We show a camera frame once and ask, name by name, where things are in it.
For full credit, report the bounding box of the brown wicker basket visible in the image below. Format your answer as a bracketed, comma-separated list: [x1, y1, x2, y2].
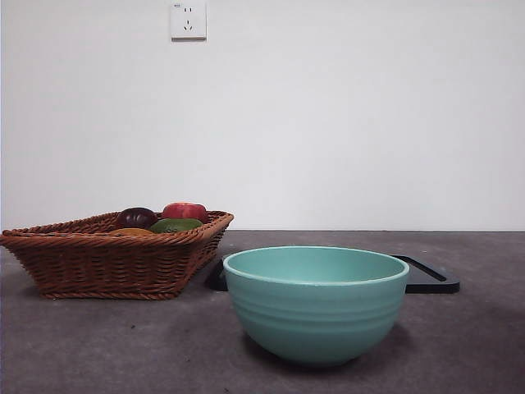
[0, 210, 235, 300]

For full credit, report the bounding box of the white wall socket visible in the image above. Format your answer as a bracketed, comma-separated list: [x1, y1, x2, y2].
[171, 2, 208, 41]

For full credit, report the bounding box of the teal ribbed bowl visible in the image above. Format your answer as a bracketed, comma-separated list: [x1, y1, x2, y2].
[222, 245, 410, 368]

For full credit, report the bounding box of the dark purple fruit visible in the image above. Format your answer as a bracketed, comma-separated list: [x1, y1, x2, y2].
[114, 207, 159, 230]

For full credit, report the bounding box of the red apple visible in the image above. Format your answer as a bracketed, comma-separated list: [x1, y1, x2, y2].
[162, 201, 209, 223]

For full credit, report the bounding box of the green fruit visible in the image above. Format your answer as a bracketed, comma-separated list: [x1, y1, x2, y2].
[148, 218, 205, 235]

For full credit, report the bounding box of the black rectangular tray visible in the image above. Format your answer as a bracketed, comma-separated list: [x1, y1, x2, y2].
[204, 254, 460, 294]

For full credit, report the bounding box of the orange yellow fruit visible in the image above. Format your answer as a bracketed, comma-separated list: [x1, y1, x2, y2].
[108, 227, 155, 236]

